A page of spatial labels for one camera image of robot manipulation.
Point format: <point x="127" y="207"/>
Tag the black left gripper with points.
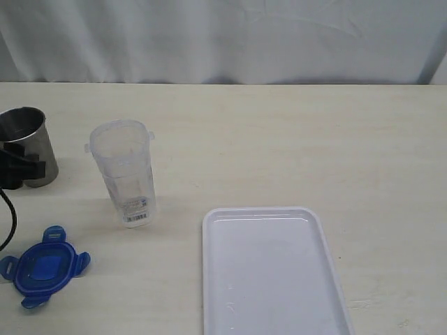
<point x="13" y="177"/>

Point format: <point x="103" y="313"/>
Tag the stainless steel cup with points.
<point x="26" y="126"/>

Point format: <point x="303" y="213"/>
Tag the blue container lid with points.
<point x="45" y="268"/>

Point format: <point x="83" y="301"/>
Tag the clear tall plastic container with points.
<point x="121" y="150"/>

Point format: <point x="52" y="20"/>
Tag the white rectangular tray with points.
<point x="268" y="270"/>

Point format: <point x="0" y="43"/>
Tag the white backdrop curtain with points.
<point x="224" y="42"/>

